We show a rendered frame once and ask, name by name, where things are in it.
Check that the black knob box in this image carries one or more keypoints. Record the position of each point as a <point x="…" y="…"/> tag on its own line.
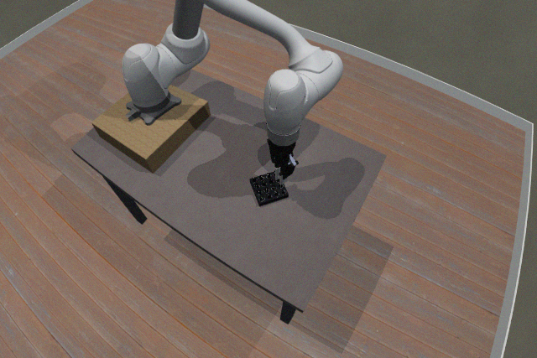
<point x="267" y="189"/>

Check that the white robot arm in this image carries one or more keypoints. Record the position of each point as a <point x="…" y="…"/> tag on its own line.
<point x="148" y="71"/>

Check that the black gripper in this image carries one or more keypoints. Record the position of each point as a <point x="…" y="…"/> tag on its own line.
<point x="282" y="157"/>

